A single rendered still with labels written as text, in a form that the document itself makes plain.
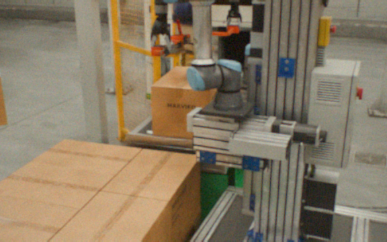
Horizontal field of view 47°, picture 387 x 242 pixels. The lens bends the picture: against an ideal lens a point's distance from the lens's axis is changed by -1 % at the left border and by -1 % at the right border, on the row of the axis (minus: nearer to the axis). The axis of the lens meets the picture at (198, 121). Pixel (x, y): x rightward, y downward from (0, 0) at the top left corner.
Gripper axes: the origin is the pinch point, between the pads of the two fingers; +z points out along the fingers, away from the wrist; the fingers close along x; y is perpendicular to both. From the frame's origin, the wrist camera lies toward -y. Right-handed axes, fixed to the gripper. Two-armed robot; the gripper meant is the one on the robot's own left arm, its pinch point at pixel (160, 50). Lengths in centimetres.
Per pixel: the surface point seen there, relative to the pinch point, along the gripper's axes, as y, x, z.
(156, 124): 30, 15, 56
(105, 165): -9, 34, 71
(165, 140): 26, 8, 65
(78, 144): 16, 67, 71
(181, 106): 30, -3, 42
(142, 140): 27, 24, 67
